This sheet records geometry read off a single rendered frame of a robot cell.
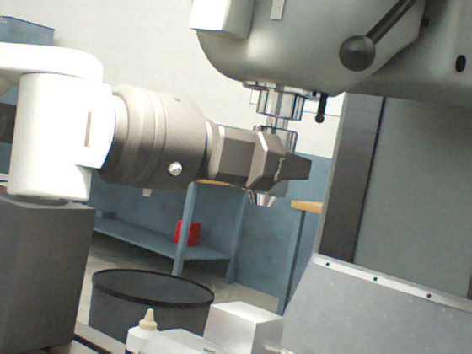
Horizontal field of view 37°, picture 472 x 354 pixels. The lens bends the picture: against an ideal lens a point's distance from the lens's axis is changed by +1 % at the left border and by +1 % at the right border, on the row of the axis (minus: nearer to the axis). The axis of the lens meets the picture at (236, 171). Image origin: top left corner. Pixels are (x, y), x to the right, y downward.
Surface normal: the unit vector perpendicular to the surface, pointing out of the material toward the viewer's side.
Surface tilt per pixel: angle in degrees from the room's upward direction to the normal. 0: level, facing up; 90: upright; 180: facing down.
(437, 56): 90
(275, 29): 98
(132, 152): 103
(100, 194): 90
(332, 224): 90
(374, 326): 64
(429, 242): 90
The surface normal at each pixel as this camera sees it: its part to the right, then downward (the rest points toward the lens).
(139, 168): 0.36, 0.68
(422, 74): -0.65, 0.37
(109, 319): -0.55, 0.00
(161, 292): -0.12, -0.04
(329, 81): 0.52, 0.69
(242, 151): 0.58, 0.15
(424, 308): -0.48, -0.50
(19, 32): 0.75, 0.18
